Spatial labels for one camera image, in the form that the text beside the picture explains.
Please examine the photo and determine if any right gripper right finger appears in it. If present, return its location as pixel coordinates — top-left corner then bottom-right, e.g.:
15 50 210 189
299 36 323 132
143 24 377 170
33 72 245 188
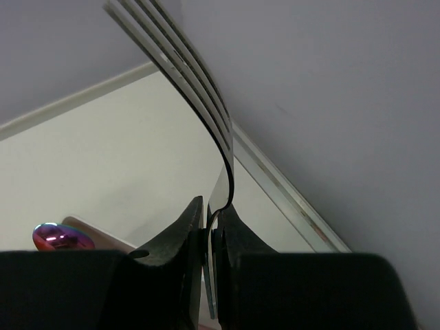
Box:
214 207 417 329

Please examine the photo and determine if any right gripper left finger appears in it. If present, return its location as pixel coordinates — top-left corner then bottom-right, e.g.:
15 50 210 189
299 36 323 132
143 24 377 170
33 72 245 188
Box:
1 197 204 329

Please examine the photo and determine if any iridescent metal spoon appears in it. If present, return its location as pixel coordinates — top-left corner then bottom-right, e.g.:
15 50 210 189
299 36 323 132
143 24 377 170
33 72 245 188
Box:
32 223 95 251

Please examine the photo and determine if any blue handled metal fork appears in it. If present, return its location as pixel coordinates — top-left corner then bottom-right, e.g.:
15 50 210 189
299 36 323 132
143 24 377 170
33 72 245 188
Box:
104 1 234 319

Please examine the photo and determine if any white divided container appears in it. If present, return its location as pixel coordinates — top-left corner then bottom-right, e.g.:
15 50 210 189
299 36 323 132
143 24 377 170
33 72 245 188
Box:
62 216 137 254

